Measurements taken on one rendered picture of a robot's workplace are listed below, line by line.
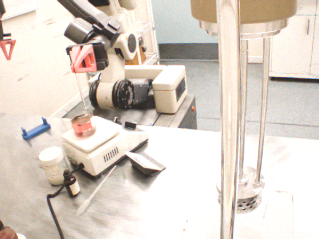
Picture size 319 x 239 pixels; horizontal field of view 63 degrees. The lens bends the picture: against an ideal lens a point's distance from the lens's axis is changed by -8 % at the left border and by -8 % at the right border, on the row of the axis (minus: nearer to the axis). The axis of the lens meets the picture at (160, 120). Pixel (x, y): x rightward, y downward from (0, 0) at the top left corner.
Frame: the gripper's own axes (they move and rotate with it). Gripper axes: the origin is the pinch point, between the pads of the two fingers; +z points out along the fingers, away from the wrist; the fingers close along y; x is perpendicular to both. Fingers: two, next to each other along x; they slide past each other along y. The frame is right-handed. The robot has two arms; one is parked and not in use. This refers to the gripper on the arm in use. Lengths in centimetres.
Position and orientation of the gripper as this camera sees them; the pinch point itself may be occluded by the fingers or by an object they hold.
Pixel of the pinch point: (74, 68)
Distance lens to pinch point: 65.8
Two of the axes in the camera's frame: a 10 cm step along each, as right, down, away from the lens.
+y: 9.9, -0.3, -1.6
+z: -1.2, 5.1, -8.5
